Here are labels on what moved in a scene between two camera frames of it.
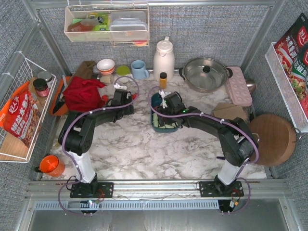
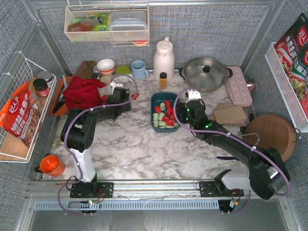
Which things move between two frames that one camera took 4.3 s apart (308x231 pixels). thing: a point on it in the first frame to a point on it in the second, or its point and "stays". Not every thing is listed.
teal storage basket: x=156 y=100 stays
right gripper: x=161 y=118 to x=181 y=113
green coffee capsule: x=155 y=123 stays
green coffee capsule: x=155 y=116 stays
